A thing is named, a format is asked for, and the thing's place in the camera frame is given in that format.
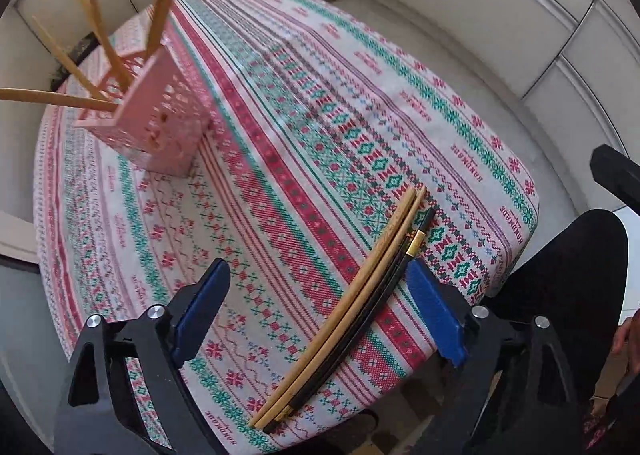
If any person's right hand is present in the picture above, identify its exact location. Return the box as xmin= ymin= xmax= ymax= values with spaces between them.
xmin=612 ymin=310 xmax=640 ymax=375

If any black chopstick gold band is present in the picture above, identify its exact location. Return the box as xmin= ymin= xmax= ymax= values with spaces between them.
xmin=261 ymin=206 xmax=437 ymax=436

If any pink plastic utensil basket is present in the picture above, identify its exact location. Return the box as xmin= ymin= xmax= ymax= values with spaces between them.
xmin=74 ymin=46 xmax=209 ymax=177

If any patterned striped tablecloth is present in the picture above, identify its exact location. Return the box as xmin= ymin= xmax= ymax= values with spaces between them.
xmin=34 ymin=0 xmax=539 ymax=454

